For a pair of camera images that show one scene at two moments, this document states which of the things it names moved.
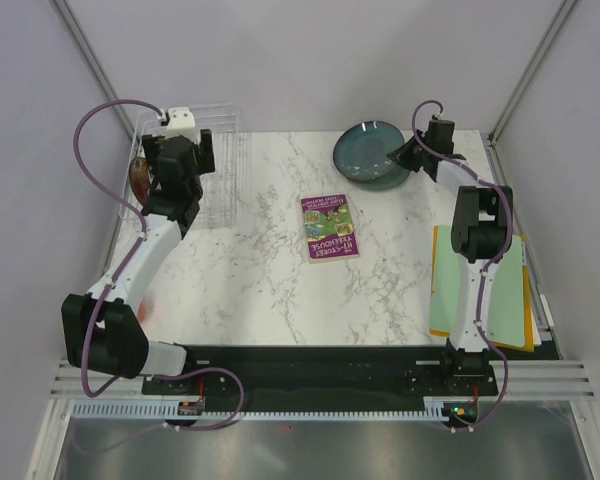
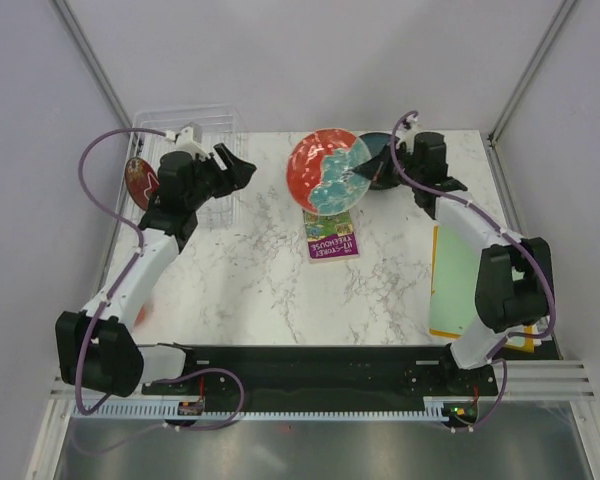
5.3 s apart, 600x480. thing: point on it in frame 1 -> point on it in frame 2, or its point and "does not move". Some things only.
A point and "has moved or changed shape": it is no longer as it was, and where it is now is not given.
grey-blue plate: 394,177 has moved or changed shape
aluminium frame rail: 530,378 does not move
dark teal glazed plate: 362,150 -> 375,141
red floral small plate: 139,178 does not move
